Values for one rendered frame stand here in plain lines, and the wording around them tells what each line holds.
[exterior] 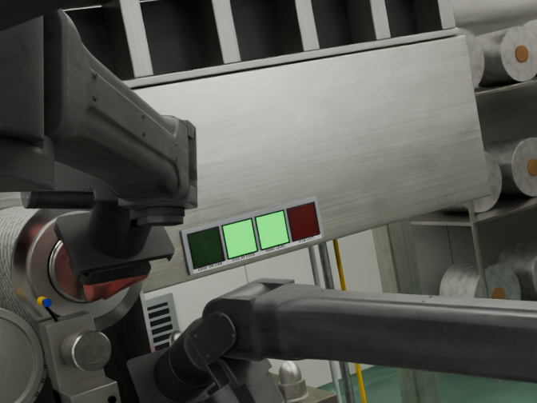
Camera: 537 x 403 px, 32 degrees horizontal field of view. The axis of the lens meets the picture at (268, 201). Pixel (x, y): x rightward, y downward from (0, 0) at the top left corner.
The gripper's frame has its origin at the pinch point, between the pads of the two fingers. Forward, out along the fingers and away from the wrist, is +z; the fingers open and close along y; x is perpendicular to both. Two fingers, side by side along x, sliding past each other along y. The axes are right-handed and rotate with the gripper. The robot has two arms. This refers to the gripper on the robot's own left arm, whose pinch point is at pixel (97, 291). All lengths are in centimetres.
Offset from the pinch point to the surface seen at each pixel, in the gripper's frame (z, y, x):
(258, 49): 13, 51, 50
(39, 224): -1.8, -3.7, 8.3
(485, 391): 218, 247, 51
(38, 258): -0.1, -4.5, 5.3
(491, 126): 189, 328, 174
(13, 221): 6.2, -3.1, 15.4
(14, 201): 15.8, 1.8, 26.1
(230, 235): 26, 36, 22
